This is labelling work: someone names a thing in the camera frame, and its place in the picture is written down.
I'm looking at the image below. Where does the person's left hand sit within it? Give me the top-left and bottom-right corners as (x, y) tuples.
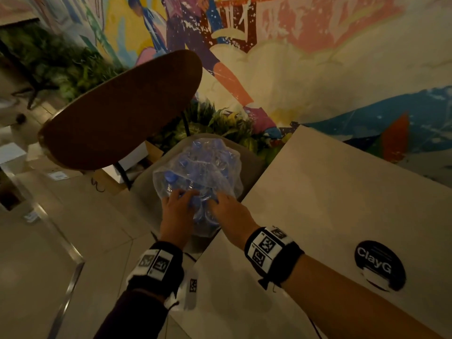
(159, 188), (200, 250)

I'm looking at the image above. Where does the person's right hand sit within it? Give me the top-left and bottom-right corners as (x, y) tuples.
(208, 192), (262, 251)

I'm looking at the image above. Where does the clear plastic bag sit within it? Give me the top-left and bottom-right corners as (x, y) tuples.
(152, 138), (244, 239)

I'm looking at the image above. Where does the person's left forearm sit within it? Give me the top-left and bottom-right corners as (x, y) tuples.
(93, 289), (170, 339)

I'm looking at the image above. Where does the black left wrist band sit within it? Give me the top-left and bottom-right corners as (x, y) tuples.
(126, 241), (184, 299)

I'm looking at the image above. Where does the black wrist band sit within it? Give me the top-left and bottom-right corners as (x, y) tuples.
(126, 241), (184, 299)
(244, 226), (305, 290)

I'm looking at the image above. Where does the black right wrist band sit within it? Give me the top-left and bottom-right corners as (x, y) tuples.
(244, 226), (305, 290)

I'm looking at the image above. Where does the white box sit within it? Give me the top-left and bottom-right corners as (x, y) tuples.
(0, 143), (27, 173)
(102, 141), (149, 184)

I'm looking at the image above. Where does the brown cardboard box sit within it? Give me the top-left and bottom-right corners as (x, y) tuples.
(90, 141), (165, 194)

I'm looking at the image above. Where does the beige table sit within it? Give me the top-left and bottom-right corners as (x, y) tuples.
(169, 125), (452, 339)

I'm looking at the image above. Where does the green plant bed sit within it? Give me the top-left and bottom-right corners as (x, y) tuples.
(0, 26), (294, 165)

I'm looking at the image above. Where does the cardboard box with label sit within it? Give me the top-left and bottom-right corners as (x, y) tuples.
(26, 143), (84, 181)

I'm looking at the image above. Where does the black round sticker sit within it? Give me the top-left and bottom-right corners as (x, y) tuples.
(354, 240), (407, 292)

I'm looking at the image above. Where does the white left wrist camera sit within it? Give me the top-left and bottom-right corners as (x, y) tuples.
(166, 268), (198, 311)

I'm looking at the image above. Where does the black cable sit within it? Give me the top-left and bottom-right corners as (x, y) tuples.
(307, 315), (324, 339)

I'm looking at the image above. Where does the black table frame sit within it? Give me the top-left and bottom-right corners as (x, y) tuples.
(0, 38), (59, 111)

